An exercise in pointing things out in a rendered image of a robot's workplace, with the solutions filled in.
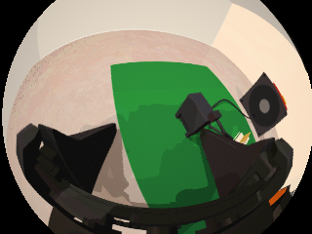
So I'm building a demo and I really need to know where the green circuit board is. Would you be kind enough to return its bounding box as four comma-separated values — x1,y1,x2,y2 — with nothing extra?
110,61,256,208

